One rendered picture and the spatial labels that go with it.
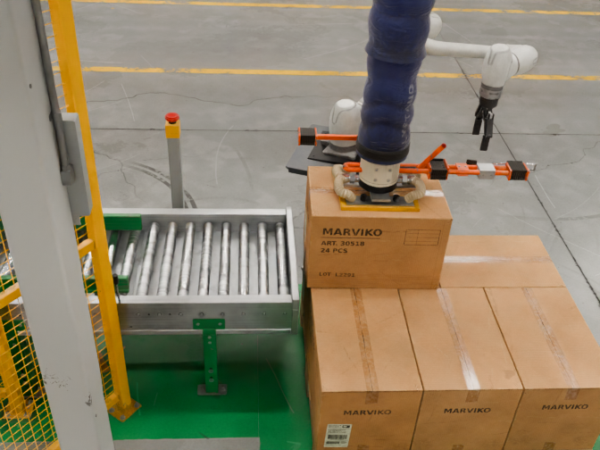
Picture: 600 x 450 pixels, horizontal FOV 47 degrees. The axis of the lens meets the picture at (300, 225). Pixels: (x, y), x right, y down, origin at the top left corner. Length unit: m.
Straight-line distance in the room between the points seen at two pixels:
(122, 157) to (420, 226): 2.77
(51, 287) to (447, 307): 1.80
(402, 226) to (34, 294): 1.58
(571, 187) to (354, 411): 2.99
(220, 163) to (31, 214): 3.29
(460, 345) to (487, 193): 2.18
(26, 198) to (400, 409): 1.69
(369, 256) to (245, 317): 0.60
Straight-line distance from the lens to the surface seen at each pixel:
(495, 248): 3.58
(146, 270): 3.26
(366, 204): 2.96
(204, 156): 5.14
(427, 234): 3.03
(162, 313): 3.07
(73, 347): 2.16
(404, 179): 3.05
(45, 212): 1.85
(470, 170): 3.09
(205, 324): 3.09
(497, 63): 2.87
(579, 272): 4.52
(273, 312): 3.05
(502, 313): 3.21
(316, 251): 3.02
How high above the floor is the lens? 2.63
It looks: 36 degrees down
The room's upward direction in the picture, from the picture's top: 3 degrees clockwise
